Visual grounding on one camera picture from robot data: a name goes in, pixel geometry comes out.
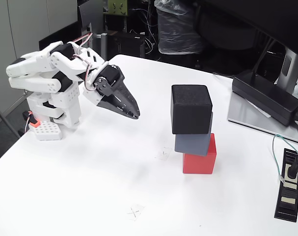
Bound black equipment box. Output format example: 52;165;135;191
107;30;146;59

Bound silver monitor stand neck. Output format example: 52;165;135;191
276;46;298;95

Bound white perforated table clamp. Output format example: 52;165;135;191
28;120;63;141

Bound clear tape with X mark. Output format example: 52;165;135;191
155;147;173;160
125;204;145;221

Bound dark computer tower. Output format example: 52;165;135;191
77;0;108;62

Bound black power adapter brick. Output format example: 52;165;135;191
231;69;298;126

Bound orange cable connector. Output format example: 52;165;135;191
23;111;39;128

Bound silver monitor stand base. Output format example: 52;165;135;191
227;92;298;145

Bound black monitor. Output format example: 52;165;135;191
200;0;298;59

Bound green perforated board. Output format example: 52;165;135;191
108;0;128;16

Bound plastic-wrapped black bin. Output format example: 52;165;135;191
154;0;205;55

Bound silver metal post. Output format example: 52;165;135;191
96;32;108;62

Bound red cube block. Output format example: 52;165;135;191
182;133;217;175

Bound grey cube block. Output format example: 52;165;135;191
174;112;214;157

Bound black cube block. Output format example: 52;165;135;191
171;84;213;135

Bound black power plug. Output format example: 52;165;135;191
287;149;298;179

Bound green thin cable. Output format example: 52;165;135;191
271;134;298;183

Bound black table power socket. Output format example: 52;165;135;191
273;147;298;223

